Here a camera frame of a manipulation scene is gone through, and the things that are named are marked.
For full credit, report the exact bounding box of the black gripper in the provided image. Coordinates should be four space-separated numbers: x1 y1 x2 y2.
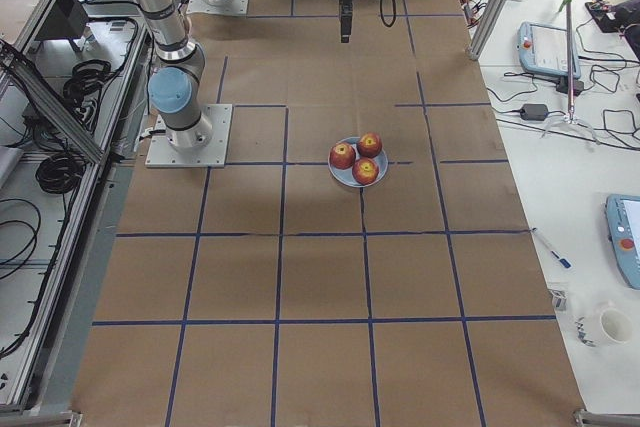
339 0 353 43

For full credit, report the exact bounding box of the red apple on plate right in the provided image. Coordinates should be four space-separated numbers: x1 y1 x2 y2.
356 132 383 158

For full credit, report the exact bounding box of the red apple on plate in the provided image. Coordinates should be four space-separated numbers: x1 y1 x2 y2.
329 142 356 170
351 157 379 186
356 132 383 158

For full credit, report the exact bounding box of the red apple on plate left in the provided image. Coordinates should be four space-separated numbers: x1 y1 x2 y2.
329 142 356 170

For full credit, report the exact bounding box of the red apple on plate front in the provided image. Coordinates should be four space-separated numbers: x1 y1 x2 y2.
351 157 379 186

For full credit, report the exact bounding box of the light blue plate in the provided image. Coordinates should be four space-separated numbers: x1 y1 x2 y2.
327 137 389 188

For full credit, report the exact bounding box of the teach pendant upper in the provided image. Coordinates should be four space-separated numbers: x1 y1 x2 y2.
517 22 568 77

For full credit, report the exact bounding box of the teach pendant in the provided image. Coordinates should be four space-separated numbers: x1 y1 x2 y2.
605 194 640 290
517 22 568 77

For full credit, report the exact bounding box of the black power adapter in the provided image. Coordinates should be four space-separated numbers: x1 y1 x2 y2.
519 103 549 122

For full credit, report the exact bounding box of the metal grabber stick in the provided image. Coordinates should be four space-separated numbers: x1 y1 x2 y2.
541 0 600 145

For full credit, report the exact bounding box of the blue white pen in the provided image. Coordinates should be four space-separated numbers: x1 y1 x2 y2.
531 227 572 269

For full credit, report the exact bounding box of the teach pendant lower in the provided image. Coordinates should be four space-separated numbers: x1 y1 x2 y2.
605 194 640 290

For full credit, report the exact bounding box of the white mug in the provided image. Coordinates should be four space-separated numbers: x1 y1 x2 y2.
574 304 633 347

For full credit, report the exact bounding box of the aluminium frame post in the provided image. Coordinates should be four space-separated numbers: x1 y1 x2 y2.
467 0 532 61

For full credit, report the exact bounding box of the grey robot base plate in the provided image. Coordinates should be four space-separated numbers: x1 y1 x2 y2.
145 104 233 168

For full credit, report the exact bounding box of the black cable bundle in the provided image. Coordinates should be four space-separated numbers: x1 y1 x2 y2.
62 59 114 121

